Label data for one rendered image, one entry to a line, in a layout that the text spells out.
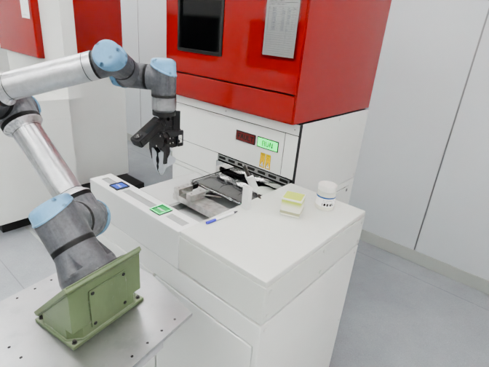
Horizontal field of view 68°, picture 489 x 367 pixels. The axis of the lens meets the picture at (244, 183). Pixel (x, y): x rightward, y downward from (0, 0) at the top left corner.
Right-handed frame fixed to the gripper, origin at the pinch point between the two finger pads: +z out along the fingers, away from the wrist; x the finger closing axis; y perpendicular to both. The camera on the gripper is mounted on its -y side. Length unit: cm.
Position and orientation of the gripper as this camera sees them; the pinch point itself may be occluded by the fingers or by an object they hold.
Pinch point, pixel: (158, 171)
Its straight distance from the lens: 122.6
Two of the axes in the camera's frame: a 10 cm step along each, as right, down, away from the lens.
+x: -7.5, -3.1, 5.8
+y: 6.5, -2.4, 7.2
